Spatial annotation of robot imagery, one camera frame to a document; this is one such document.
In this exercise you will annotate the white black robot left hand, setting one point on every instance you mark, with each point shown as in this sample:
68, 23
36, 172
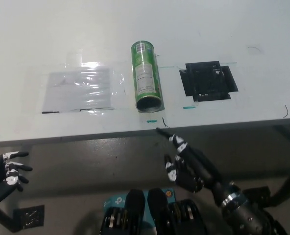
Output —
11, 178

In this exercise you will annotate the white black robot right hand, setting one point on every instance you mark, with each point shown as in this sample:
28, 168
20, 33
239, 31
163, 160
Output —
196, 166

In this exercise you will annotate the black robot torso blocks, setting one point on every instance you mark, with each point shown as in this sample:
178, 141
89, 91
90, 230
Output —
157, 215

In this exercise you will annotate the green chips can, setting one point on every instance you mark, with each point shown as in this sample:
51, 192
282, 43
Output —
146, 73

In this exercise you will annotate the black table leg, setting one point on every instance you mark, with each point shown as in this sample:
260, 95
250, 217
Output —
285, 188
3, 219

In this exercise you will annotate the teal tape mark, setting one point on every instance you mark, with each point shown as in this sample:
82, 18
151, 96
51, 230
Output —
152, 121
189, 107

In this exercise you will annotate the black tape square patch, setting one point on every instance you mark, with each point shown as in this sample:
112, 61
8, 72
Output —
207, 82

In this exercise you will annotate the teal router box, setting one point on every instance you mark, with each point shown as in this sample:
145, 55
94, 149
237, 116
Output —
115, 202

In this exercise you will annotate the clear plastic film sheet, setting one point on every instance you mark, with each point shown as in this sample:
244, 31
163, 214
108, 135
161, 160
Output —
33, 88

